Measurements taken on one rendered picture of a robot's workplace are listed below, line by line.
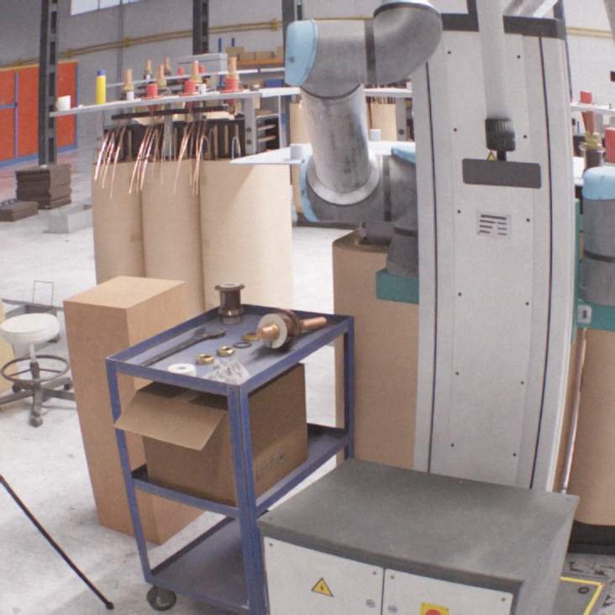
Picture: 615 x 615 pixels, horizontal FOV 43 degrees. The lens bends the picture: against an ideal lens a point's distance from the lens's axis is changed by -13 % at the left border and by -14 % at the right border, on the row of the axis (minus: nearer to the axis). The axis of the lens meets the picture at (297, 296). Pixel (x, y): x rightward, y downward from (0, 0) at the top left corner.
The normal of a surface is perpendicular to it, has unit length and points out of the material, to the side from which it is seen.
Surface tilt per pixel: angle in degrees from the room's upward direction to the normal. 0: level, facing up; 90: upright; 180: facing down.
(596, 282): 70
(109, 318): 90
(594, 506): 90
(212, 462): 90
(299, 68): 117
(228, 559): 0
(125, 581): 0
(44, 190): 90
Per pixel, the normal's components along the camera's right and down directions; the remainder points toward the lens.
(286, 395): 0.88, 0.09
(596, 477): -0.64, 0.22
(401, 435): -0.30, 0.25
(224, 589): -0.04, -0.97
